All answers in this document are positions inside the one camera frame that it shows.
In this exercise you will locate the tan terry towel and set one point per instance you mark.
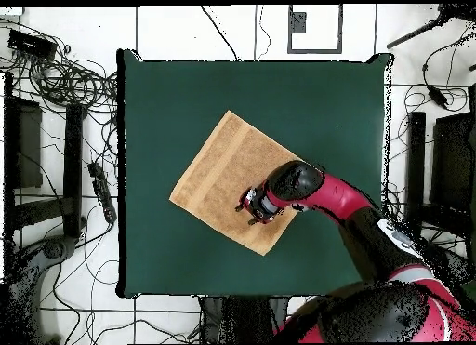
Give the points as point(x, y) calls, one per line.
point(223, 166)

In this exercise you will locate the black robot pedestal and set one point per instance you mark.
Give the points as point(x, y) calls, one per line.
point(245, 319)

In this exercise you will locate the black tripod leg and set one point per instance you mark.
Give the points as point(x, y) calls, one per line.
point(416, 32)

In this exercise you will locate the grey square floor frame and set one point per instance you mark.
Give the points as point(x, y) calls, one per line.
point(297, 23)

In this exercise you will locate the black power strip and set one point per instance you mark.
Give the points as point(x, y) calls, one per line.
point(102, 190)

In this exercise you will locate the dark green table cloth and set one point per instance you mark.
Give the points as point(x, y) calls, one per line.
point(186, 267)

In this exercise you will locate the dark green object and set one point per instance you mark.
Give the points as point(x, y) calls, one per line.
point(470, 291)

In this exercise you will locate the black hub box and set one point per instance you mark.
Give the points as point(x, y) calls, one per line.
point(31, 43)

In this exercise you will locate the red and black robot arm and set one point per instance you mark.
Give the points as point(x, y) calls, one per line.
point(334, 200)

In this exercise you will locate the grey round stand base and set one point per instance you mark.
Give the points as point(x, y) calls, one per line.
point(54, 248)
point(452, 263)

